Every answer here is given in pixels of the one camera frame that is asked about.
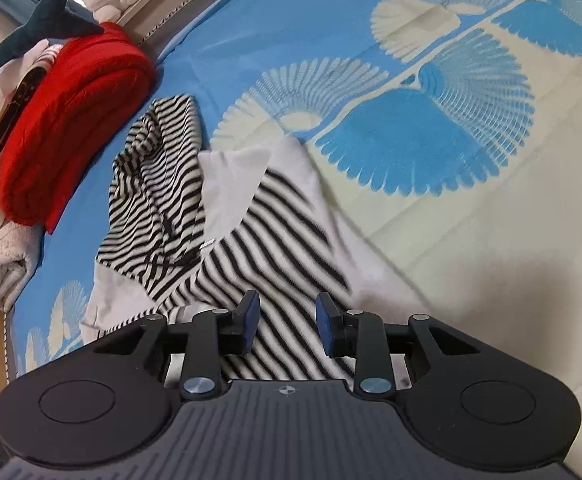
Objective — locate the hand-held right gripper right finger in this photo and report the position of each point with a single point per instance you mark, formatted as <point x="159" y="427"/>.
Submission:
<point x="327" y="326"/>

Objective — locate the black white striped shirt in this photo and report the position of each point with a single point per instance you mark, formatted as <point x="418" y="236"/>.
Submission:
<point x="281" y="240"/>

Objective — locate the blue cream printed bed sheet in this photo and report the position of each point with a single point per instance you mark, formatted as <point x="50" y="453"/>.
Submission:
<point x="446" y="260"/>

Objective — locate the red folded knit sweater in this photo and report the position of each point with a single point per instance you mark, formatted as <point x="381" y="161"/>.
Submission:
<point x="76" y="115"/>

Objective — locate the printed folded cloth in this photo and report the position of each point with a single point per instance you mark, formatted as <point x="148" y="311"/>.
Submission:
<point x="16" y="97"/>

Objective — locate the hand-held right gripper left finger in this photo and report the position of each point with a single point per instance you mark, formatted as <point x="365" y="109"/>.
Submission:
<point x="248" y="321"/>

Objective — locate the dark blue shark plush toy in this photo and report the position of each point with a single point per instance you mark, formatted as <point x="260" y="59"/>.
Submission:
<point x="36" y="25"/>

